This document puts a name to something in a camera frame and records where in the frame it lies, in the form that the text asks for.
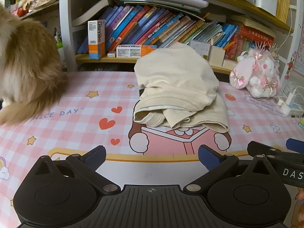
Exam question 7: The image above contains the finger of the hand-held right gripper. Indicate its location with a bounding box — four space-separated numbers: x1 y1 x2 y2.
247 141 304 165
286 138 304 152

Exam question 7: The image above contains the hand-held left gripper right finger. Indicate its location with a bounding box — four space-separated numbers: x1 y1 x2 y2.
184 145 278 193

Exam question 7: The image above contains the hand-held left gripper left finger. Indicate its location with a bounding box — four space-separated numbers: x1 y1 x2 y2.
31 146 121 194

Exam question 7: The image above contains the cream T-shirt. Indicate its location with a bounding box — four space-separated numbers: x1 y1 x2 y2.
133 42 230 133

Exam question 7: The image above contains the white power strip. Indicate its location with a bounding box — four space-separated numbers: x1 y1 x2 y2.
275 96 304 117

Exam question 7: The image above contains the pink checked tablecloth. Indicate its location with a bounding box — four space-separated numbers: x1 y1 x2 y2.
0 70 304 228

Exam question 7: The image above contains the white plug-in charger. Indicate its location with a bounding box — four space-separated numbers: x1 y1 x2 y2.
286 89 297 106

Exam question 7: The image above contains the red cartoon sticker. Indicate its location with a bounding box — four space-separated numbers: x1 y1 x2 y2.
286 60 294 81

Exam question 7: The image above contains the pink rabbit plush toy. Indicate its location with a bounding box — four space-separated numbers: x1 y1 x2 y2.
229 41 282 98

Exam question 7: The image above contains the cream pen holder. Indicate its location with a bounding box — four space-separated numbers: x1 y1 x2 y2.
210 45 226 67

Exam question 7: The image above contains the pale purple note box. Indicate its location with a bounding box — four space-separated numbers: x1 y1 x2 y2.
189 40 212 58

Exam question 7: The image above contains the long white and orange box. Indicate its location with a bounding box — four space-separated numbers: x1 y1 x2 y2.
116 44 158 58

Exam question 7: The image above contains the fluffy brown cat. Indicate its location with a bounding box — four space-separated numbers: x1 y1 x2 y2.
0 5 68 126

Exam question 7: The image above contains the tall orange and blue box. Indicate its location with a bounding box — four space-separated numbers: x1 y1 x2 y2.
88 20 106 60

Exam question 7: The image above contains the row of colourful books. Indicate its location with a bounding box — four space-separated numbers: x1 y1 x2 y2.
77 5 277 61

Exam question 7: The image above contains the yellow basket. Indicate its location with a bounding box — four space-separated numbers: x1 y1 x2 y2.
275 0 292 24

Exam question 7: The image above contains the thick grey book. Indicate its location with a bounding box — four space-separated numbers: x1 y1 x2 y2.
71 0 117 27

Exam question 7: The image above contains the white storage box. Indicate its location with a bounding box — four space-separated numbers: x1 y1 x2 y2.
255 0 278 17

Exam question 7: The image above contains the flat stack of thin books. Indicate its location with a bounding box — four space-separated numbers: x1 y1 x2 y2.
119 0 202 13

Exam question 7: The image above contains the wall poster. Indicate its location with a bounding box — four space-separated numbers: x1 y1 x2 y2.
293 26 304 75

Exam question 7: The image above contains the wooden bookshelf with white frame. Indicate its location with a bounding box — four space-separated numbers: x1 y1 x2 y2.
58 0 301 81

